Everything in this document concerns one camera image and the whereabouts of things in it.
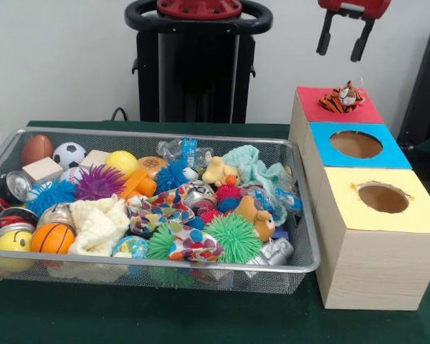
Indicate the brown bear plush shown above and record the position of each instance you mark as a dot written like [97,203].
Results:
[256,216]

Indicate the red robot base flange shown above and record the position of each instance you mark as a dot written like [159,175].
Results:
[199,9]

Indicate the black and white soccer ball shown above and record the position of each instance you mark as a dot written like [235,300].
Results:
[69,155]

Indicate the yellow smiley face ball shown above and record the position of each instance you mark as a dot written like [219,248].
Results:
[12,241]

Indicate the brown football toy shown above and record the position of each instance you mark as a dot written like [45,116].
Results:
[36,150]

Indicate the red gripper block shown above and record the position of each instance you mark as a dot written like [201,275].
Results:
[372,7]

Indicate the orange striped tiger plush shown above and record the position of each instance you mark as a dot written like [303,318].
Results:
[335,102]

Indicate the purple spiky ball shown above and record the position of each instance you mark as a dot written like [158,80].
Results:
[98,183]

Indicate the yellow duck plush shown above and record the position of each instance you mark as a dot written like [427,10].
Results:
[218,173]

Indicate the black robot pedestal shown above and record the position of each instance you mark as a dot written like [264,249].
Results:
[197,79]

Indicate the orange basketball toy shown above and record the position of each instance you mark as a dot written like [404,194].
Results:
[52,238]

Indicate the black upright panel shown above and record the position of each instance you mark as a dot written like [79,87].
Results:
[424,89]

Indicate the wooden box with three holes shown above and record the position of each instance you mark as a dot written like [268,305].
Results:
[376,265]

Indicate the cream knitted cloth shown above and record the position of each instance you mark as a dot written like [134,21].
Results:
[96,225]

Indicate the large green spiky ball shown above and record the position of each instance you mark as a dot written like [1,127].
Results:
[234,238]

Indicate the plain yellow ball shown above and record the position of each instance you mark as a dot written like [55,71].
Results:
[122,163]

